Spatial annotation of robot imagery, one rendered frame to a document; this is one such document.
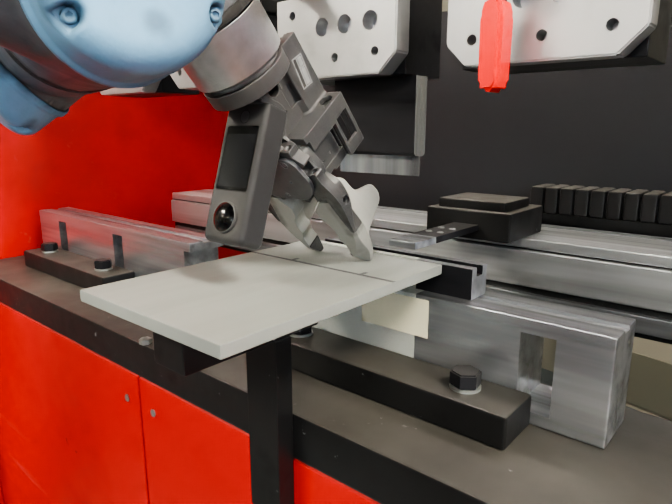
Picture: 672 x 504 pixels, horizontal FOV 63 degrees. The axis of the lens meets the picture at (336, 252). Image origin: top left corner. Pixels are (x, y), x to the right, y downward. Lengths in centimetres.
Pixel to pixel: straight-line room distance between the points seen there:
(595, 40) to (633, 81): 55
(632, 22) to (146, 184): 114
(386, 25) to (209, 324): 31
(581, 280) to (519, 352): 26
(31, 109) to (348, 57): 30
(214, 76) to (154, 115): 99
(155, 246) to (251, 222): 45
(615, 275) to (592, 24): 37
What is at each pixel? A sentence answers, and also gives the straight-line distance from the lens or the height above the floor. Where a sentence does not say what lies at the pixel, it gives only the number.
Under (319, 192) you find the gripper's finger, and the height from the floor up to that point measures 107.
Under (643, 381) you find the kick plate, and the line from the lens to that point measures 259.
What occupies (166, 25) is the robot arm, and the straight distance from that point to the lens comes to 23.
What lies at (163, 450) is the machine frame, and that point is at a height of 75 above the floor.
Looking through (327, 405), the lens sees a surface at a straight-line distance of 53.
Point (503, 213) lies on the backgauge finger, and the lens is 72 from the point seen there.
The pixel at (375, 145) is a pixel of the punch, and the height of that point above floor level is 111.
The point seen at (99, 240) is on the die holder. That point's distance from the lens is 102.
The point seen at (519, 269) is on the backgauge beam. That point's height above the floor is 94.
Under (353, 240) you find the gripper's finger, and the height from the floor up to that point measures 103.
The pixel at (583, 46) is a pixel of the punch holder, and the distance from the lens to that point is 45.
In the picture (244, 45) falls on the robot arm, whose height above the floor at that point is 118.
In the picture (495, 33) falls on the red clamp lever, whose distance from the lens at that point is 43.
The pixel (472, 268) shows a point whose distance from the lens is 52.
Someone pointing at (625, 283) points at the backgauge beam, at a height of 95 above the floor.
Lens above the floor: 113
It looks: 13 degrees down
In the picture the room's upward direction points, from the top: straight up
